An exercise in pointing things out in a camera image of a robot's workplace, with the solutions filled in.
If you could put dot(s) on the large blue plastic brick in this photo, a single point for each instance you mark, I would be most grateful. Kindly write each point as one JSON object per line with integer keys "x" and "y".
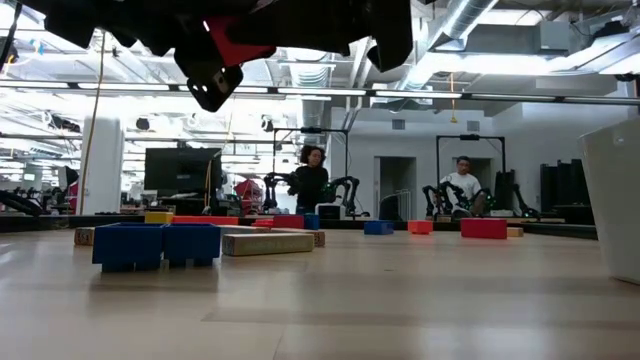
{"x": 150, "y": 247}

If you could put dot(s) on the wooden cube block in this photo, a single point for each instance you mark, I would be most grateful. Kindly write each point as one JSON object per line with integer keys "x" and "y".
{"x": 84, "y": 236}

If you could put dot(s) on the blue studded plastic brick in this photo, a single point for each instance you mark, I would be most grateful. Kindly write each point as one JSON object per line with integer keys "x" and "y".
{"x": 378, "y": 227}

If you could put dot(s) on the black background cabinet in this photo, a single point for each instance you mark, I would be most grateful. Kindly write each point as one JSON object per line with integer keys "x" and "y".
{"x": 565, "y": 192}

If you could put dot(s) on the black computer monitor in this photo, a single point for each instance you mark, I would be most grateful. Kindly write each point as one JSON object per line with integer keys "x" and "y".
{"x": 182, "y": 170}

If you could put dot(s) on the person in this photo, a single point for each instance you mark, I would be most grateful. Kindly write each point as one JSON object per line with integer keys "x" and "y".
{"x": 310, "y": 182}
{"x": 462, "y": 185}

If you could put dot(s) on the red rectangular block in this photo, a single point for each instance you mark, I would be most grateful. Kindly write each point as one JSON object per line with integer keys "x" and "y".
{"x": 483, "y": 228}

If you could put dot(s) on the short pale wooden block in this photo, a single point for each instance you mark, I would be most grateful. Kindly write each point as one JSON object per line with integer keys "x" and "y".
{"x": 515, "y": 232}

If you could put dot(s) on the white building column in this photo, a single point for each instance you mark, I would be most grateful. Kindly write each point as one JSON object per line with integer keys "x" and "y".
{"x": 102, "y": 165}

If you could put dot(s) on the black background robot arm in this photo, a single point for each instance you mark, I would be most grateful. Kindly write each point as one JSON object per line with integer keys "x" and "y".
{"x": 20, "y": 202}
{"x": 452, "y": 189}
{"x": 505, "y": 190}
{"x": 430, "y": 197}
{"x": 350, "y": 192}
{"x": 272, "y": 182}

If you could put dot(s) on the white plastic bin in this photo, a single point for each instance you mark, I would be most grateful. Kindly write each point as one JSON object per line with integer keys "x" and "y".
{"x": 612, "y": 200}

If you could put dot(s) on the small blue block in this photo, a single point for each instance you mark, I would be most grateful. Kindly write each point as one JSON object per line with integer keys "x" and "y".
{"x": 311, "y": 221}

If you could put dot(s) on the black background gantry frame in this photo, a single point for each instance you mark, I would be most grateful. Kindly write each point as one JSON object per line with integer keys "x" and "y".
{"x": 470, "y": 136}
{"x": 310, "y": 130}

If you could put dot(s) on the small orange square brick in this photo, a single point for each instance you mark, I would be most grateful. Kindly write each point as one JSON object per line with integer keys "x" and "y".
{"x": 420, "y": 227}

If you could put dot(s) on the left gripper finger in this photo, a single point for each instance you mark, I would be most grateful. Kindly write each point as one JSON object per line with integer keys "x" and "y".
{"x": 210, "y": 87}

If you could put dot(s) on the long wooden block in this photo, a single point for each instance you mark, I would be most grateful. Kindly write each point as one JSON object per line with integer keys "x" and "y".
{"x": 267, "y": 244}
{"x": 320, "y": 238}

